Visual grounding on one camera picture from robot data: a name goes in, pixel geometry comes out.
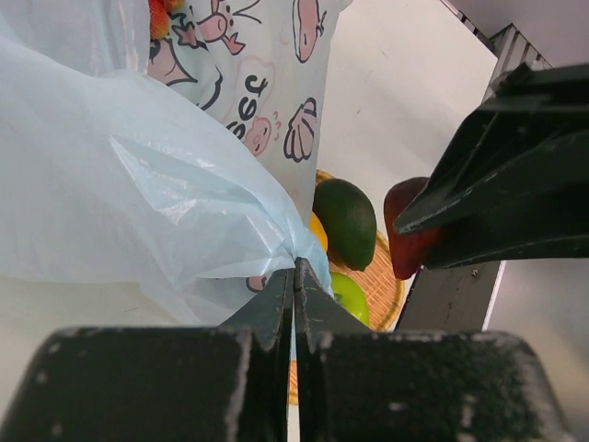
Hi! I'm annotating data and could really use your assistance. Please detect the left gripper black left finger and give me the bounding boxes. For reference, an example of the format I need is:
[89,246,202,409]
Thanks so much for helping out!
[1,270,295,441]

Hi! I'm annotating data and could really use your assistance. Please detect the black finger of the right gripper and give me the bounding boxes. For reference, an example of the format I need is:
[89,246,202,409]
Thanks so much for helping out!
[391,64,588,270]

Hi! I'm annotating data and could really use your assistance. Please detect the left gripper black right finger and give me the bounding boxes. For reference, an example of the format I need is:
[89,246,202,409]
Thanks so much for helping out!
[294,259,572,441]

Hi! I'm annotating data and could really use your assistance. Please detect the light green fake fruit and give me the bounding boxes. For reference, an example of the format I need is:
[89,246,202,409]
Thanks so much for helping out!
[330,272,370,327]

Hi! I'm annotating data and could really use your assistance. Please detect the dark brown fake fruit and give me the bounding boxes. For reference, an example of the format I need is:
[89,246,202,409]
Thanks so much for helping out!
[383,176,445,281]

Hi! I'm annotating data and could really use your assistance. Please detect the yellow fake lemon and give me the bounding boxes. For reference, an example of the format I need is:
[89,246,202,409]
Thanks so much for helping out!
[309,212,329,251]

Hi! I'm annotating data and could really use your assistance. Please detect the blue plastic bag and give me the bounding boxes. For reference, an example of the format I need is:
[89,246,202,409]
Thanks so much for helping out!
[1,1,346,324]

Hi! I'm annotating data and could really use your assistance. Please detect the fake strawberries cluster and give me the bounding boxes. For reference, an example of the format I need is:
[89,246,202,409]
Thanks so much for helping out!
[148,0,185,40]

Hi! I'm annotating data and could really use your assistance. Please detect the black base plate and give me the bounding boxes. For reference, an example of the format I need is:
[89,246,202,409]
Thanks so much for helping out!
[394,262,505,332]

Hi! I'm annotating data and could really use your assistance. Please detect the aluminium frame rail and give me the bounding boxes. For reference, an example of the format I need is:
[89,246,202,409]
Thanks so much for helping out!
[443,1,552,81]

